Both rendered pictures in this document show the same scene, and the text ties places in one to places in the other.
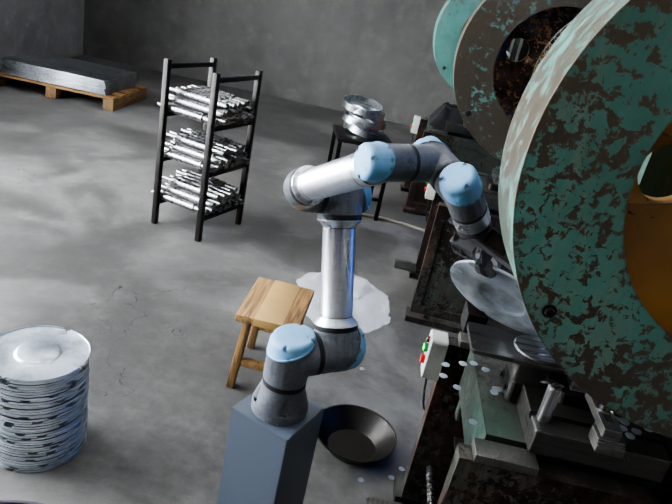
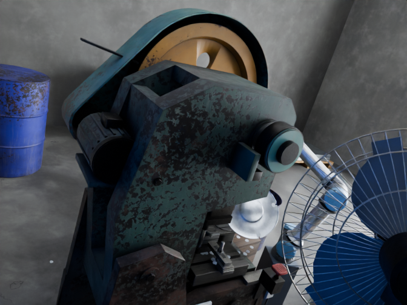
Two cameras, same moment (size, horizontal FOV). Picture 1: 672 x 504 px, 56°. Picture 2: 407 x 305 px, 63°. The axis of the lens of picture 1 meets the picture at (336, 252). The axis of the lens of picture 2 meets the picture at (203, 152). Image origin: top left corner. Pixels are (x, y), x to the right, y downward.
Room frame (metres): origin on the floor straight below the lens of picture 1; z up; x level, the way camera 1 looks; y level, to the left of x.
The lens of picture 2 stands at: (2.40, -1.62, 1.66)
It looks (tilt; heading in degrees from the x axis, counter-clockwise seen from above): 20 degrees down; 142
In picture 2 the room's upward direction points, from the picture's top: 16 degrees clockwise
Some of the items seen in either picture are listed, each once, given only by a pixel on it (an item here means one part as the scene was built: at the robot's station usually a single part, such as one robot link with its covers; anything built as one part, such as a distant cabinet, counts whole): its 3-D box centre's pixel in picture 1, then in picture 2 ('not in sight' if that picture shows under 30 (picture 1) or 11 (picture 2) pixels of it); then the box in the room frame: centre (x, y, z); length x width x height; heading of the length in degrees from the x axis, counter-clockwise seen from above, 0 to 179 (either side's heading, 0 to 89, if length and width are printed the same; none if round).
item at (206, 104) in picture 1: (204, 147); not in sight; (3.52, 0.87, 0.47); 0.46 x 0.43 x 0.95; 68
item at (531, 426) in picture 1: (575, 396); (198, 243); (1.36, -0.66, 0.68); 0.45 x 0.30 x 0.06; 178
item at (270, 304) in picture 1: (271, 337); not in sight; (2.16, 0.18, 0.16); 0.34 x 0.24 x 0.34; 176
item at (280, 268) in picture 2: not in sight; (277, 274); (1.70, -0.45, 0.72); 0.07 x 0.06 x 0.08; 88
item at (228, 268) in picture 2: not in sight; (220, 252); (1.53, -0.67, 0.76); 0.17 x 0.06 x 0.10; 178
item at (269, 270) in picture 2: (469, 333); (267, 288); (1.68, -0.44, 0.62); 0.10 x 0.06 x 0.20; 178
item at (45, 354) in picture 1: (38, 352); not in sight; (1.53, 0.81, 0.33); 0.29 x 0.29 x 0.01
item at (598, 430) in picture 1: (605, 411); not in sight; (1.19, -0.66, 0.76); 0.17 x 0.06 x 0.10; 178
